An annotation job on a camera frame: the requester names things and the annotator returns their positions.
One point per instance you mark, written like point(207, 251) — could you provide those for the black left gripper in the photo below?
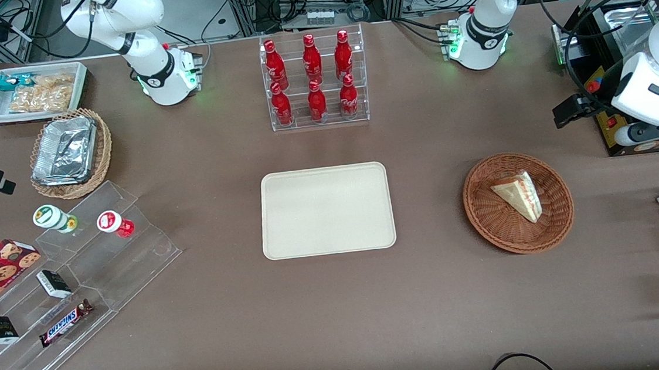
point(592, 103)

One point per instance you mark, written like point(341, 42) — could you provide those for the triangle sandwich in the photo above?
point(520, 196)

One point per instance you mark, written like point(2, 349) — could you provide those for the aluminium foil tray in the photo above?
point(65, 150)

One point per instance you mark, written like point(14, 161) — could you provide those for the silver metal tray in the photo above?
point(626, 29)

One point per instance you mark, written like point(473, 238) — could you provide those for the oval wicker basket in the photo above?
point(104, 144)

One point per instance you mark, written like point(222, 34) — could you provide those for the round brown wicker basket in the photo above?
point(488, 219)

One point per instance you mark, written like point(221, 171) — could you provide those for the cream plastic tray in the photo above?
point(327, 210)

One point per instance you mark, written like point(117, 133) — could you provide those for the black control box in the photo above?
point(604, 131)

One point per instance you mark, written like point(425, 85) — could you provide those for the green lidded yogurt cup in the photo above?
point(49, 216)

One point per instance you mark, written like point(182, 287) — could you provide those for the teal snack packet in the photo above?
point(8, 82)

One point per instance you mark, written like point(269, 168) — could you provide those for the clear bag of crackers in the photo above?
point(43, 97)

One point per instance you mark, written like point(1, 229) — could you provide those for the red lidded yogurt cup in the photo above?
point(111, 221)

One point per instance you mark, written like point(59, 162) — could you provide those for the snickers chocolate bar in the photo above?
point(65, 323)

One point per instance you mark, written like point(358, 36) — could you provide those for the clear acrylic stepped shelf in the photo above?
point(130, 271)

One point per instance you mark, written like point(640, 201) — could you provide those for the red soda bottle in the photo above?
point(281, 105)
point(275, 66)
point(343, 55)
point(348, 97)
point(317, 102)
point(312, 60)

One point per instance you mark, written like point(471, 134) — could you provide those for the clear acrylic bottle rack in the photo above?
point(333, 120)

